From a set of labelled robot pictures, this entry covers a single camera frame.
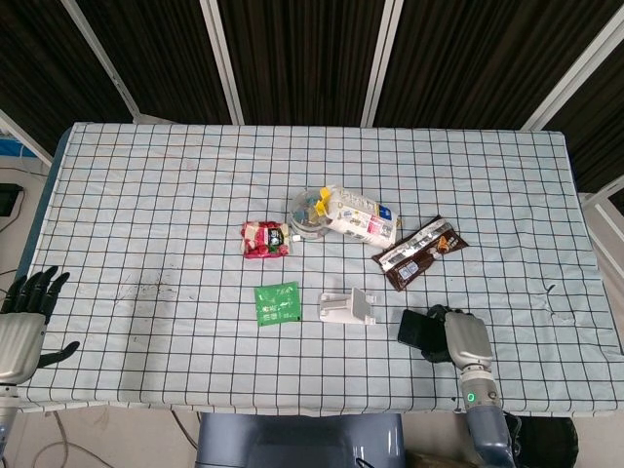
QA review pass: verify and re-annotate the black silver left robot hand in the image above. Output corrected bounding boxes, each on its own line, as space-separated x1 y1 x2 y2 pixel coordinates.
0 265 82 384

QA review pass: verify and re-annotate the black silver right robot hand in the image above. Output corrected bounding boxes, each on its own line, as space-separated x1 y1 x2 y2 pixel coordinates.
421 304 494 371

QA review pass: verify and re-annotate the dark smartphone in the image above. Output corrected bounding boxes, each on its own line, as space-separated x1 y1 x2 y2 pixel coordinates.
397 308 448 353

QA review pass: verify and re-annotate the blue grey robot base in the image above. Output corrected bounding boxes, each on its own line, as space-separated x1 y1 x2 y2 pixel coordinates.
196 412 407 468

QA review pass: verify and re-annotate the white phone stand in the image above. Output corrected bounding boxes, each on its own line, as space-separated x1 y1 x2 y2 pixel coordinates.
318 287 378 327

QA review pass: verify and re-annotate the brown snack packet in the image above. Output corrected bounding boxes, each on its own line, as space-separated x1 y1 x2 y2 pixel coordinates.
371 215 470 293

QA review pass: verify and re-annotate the black bag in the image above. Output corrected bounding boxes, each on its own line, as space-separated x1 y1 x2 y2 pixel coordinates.
506 415 580 468

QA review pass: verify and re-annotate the black box device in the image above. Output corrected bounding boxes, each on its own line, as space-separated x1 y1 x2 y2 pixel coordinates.
0 182 23 218

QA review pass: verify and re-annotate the white printed snack bag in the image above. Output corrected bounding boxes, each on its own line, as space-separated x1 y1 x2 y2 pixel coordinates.
319 184 404 245

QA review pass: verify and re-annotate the checked white tablecloth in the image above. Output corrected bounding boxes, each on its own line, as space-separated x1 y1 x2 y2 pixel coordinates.
19 121 624 418

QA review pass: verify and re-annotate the green tea sachet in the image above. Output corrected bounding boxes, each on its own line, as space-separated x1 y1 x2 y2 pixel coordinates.
253 281 303 326

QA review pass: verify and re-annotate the clear jar of clips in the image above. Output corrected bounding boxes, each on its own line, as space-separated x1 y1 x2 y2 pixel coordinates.
287 190 337 243

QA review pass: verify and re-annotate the yellow bag clip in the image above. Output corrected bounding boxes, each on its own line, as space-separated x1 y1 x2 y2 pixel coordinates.
313 186 333 216

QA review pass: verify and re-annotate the red drink pouch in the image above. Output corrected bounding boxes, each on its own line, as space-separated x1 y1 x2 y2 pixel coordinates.
242 219 301 259

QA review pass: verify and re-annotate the white floor cable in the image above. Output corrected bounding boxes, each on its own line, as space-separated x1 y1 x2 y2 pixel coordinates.
47 410 75 468

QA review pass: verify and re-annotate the white partition post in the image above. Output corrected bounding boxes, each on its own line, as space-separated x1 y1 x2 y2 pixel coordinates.
60 0 143 122
199 0 246 126
524 8 624 131
359 0 406 127

